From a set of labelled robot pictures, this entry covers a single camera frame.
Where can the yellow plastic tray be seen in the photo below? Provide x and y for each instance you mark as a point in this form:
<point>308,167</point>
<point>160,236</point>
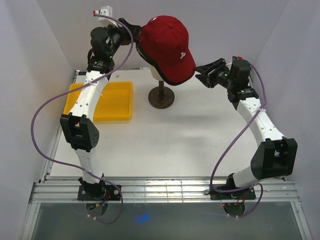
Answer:
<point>115,104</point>

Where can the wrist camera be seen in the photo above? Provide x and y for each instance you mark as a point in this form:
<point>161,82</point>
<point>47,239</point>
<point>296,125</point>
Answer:
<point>235,58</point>
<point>105,11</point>

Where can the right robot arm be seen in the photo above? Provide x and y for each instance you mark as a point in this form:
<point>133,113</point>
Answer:
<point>276,154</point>

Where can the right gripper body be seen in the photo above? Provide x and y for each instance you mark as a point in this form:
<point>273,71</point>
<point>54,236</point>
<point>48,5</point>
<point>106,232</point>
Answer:
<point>218,76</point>

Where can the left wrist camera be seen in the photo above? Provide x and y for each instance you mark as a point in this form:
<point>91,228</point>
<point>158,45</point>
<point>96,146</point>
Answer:
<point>105,11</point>

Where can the black cap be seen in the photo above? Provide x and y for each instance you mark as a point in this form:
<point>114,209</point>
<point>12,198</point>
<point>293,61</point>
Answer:
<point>173,78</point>

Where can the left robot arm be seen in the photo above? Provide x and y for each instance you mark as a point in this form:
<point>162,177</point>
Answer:
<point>77,126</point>

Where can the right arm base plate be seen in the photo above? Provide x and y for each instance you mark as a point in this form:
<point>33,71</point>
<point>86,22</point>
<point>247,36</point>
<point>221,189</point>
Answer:
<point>224,193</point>

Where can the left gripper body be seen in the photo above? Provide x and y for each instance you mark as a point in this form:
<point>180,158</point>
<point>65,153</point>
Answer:
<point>117,38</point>

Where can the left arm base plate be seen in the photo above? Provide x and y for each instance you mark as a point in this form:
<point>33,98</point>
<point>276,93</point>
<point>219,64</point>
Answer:
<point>110,192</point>

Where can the red cap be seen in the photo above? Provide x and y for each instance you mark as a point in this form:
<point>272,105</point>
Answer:
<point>165,39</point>

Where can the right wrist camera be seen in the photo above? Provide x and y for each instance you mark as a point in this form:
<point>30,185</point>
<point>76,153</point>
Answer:
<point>235,58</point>

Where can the beige mannequin head stand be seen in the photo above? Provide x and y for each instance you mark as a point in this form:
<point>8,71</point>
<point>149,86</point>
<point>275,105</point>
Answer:
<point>160,97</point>

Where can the aluminium frame rail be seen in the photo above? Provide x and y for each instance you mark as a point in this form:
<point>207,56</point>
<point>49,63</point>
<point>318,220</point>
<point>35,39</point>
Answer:
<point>155,190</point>

